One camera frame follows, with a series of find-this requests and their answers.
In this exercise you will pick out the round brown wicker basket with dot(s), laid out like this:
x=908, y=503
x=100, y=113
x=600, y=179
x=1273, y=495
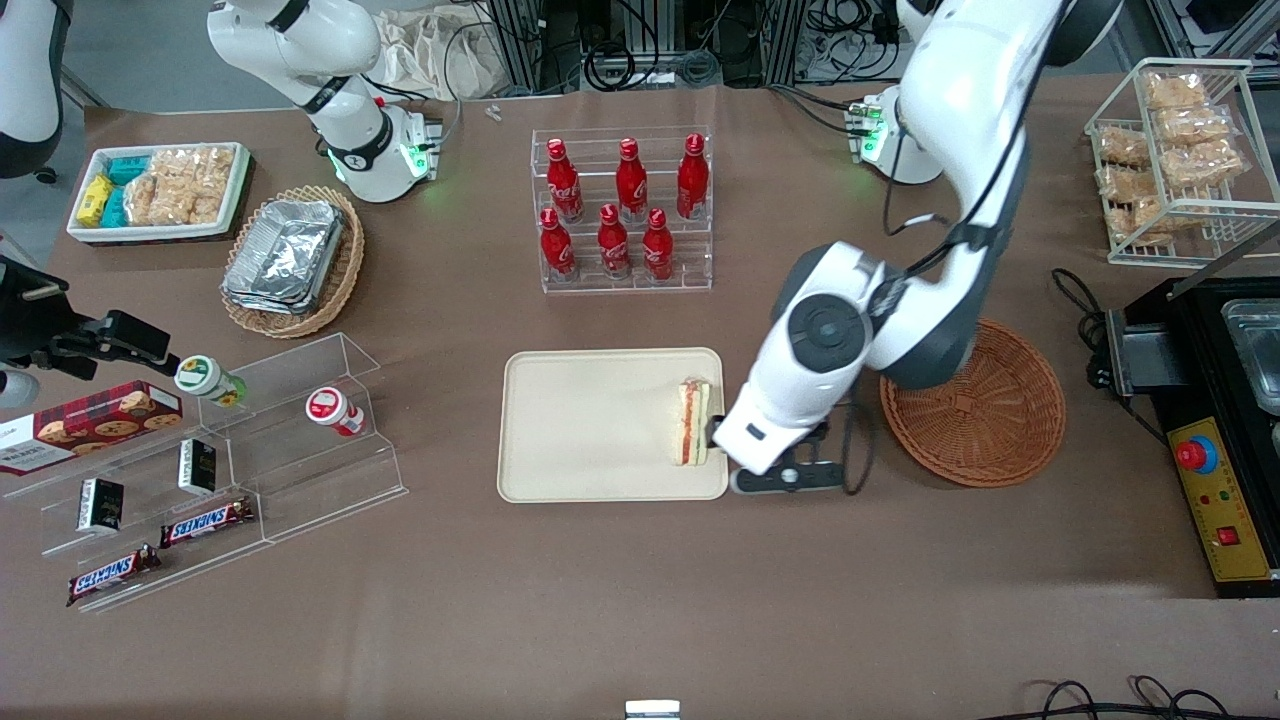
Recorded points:
x=985, y=430

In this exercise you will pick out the crumpled beige bag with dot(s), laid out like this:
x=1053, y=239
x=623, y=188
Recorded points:
x=440, y=50

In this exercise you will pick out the yellow control box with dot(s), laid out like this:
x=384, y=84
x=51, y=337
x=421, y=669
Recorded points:
x=1215, y=510

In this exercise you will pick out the beige plastic tray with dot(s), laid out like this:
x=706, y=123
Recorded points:
x=600, y=430

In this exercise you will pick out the brown table cover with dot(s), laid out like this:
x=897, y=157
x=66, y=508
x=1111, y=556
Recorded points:
x=800, y=600

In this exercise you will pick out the green lid small bottle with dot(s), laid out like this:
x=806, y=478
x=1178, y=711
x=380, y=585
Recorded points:
x=205, y=378

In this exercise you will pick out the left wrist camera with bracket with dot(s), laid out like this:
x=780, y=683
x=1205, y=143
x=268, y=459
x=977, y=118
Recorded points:
x=790, y=478

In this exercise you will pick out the small silver edge object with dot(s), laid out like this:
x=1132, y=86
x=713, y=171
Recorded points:
x=652, y=710

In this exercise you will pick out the clear rice cracker pack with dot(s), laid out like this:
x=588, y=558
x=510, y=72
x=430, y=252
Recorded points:
x=1192, y=125
x=1200, y=165
x=1175, y=90
x=155, y=190
x=1125, y=148
x=1160, y=220
x=208, y=185
x=1125, y=185

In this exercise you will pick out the oval light wicker basket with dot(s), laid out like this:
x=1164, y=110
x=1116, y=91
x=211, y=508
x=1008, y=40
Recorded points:
x=345, y=270

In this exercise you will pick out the red emergency stop button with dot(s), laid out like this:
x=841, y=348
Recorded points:
x=1196, y=456

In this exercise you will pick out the aluminium frame post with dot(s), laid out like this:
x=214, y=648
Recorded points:
x=518, y=40
x=785, y=35

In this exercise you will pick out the red cola bottle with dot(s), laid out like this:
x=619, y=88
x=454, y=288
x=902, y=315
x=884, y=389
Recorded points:
x=564, y=185
x=692, y=180
x=557, y=250
x=631, y=185
x=657, y=250
x=614, y=245

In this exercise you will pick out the triangle sandwich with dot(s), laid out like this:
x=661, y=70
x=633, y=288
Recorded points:
x=690, y=425

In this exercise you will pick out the yellow snack packet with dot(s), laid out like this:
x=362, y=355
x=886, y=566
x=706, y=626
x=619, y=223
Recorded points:
x=94, y=200

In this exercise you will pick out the black countertop appliance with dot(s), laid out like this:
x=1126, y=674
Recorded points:
x=1190, y=350

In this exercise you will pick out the red cookie box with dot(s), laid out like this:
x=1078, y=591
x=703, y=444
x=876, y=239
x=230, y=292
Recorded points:
x=90, y=425

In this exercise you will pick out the clear acrylic stepped shelf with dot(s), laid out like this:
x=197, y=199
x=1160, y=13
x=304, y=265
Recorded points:
x=300, y=470

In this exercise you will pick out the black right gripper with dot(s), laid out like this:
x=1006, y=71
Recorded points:
x=35, y=322

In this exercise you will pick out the white rectangular plastic bin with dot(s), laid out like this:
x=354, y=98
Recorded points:
x=235, y=195

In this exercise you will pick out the small black box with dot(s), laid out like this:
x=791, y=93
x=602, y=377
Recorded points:
x=100, y=505
x=197, y=467

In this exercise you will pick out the aluminium foil tray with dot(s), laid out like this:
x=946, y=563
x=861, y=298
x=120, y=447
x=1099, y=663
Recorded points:
x=262, y=303
x=285, y=250

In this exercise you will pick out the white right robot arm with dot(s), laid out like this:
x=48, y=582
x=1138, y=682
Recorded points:
x=340, y=50

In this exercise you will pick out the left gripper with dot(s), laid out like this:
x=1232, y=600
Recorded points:
x=716, y=431

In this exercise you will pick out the red lid small bottle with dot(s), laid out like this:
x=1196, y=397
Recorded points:
x=330, y=408

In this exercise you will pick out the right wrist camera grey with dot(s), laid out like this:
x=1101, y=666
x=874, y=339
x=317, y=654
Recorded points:
x=15, y=390

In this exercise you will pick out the teal snack packet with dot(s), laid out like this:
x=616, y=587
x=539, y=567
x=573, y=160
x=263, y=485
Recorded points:
x=114, y=208
x=128, y=170

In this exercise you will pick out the clear acrylic bottle rack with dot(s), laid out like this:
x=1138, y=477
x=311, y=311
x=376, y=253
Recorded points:
x=690, y=250

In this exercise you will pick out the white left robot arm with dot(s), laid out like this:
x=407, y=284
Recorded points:
x=960, y=100

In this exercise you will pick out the Snickers chocolate bar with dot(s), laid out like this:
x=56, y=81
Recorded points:
x=205, y=523
x=110, y=575

